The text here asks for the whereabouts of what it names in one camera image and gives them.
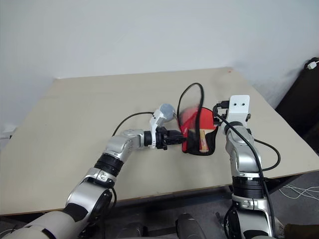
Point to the white power plug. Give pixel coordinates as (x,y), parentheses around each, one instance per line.
(311,65)

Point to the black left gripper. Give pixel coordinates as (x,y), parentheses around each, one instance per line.
(161,139)

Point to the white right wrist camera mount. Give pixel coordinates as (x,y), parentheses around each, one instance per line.
(239,109)

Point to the dark rounded shape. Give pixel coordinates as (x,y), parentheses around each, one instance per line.
(193,226)

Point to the grey round object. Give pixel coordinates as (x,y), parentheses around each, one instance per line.
(168,111)

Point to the dark cabinet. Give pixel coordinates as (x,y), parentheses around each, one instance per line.
(301,104)

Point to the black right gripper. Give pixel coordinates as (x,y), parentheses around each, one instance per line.
(220,117)

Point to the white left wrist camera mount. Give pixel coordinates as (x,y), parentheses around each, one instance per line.
(155,121)

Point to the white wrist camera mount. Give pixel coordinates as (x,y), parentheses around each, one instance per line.
(239,109)
(155,121)

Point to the grey rounded shape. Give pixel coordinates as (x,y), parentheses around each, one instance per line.
(134,231)

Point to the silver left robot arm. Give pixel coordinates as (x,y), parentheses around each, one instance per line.
(117,147)

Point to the olive brown object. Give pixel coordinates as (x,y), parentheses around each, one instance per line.
(299,232)

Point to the black table leg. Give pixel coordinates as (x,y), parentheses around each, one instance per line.
(281,183)

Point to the red black-trimmed paddle case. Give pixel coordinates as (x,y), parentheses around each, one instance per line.
(185,147)

